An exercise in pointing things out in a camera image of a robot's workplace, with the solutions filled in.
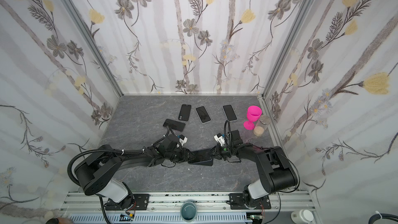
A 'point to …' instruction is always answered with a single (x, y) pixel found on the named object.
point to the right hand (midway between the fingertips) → (204, 152)
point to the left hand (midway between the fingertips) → (192, 154)
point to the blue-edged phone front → (229, 112)
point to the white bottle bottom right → (302, 216)
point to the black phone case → (209, 163)
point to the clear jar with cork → (261, 125)
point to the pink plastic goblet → (253, 113)
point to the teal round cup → (188, 211)
